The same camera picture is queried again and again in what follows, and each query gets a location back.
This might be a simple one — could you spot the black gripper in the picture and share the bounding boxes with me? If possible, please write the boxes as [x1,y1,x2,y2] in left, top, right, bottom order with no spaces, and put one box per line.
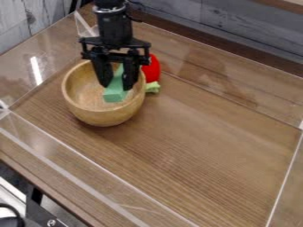
[78,8,152,90]

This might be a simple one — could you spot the green rectangular block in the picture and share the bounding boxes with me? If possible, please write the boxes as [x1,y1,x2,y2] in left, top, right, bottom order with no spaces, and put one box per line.
[102,64,129,103]

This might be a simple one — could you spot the light wooden bowl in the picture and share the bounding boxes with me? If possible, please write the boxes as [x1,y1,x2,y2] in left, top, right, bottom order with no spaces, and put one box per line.
[61,60,145,127]

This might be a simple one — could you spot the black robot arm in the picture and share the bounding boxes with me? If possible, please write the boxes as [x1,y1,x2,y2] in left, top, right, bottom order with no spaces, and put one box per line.
[78,0,152,90]

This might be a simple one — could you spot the red plush strawberry toy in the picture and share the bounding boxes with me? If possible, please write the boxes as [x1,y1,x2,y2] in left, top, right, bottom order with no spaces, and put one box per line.
[141,54,161,93]

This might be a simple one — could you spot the clear acrylic enclosure panel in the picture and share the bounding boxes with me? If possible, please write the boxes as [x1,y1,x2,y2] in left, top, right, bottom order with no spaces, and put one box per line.
[0,106,197,227]

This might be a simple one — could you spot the black metal table bracket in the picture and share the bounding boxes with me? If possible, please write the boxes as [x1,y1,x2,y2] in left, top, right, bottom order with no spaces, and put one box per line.
[26,187,77,227]

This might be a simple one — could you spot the black cable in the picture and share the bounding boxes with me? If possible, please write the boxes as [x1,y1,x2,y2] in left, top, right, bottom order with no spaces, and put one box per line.
[0,203,25,227]

